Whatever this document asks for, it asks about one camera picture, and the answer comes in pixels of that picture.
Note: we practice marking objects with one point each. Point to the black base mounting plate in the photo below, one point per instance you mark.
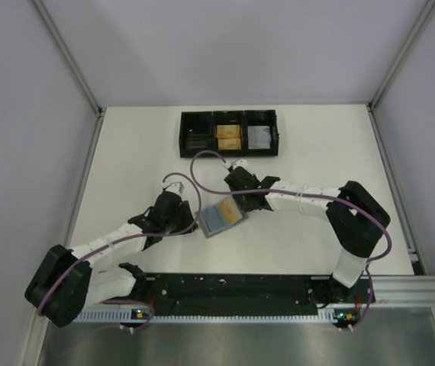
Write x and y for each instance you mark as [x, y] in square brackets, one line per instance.
[174, 294]

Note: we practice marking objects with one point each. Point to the gold cards in bin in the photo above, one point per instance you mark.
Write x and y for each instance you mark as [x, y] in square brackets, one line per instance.
[225, 131]

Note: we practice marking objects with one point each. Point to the silver cards in bin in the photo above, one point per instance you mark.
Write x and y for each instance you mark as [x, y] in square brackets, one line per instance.
[259, 137]

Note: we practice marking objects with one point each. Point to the grey slotted cable duct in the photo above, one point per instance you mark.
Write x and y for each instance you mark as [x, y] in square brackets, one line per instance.
[127, 315]

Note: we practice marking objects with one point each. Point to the aluminium right frame post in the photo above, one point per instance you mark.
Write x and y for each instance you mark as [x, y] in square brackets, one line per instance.
[418, 27]

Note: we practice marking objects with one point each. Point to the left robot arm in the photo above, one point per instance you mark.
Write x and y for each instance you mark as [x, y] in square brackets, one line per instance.
[69, 280]

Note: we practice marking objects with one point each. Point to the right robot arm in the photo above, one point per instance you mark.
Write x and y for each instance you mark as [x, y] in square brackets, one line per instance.
[357, 219]

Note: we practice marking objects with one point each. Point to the dark cards in bin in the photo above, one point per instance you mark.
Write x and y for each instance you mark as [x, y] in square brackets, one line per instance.
[198, 140]

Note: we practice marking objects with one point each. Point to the aluminium frame post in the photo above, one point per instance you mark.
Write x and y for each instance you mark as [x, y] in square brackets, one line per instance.
[418, 27]
[66, 55]

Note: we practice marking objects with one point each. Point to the aluminium front frame rail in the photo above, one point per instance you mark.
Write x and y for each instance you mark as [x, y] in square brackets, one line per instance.
[390, 291]

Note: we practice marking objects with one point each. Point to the grey card holder wallet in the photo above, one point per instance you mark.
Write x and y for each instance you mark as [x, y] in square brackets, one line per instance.
[211, 220]

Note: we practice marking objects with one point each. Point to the gold credit card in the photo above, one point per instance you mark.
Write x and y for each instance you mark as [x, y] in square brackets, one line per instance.
[229, 144]
[231, 212]

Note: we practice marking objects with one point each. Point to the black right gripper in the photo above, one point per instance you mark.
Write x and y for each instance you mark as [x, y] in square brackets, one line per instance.
[243, 199]

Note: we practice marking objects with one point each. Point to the aluminium left frame post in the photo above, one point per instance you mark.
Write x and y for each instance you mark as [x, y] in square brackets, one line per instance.
[66, 55]

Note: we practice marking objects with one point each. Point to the black right storage bin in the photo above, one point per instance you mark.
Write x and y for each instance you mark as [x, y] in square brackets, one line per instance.
[262, 118]

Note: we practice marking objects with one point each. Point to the black middle storage bin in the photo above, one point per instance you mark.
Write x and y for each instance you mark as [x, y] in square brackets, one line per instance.
[230, 117]

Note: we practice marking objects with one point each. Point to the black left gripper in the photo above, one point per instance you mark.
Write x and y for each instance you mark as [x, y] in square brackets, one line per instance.
[182, 219]

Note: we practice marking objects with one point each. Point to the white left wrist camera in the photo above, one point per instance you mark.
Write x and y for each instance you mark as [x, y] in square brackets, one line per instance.
[175, 187]

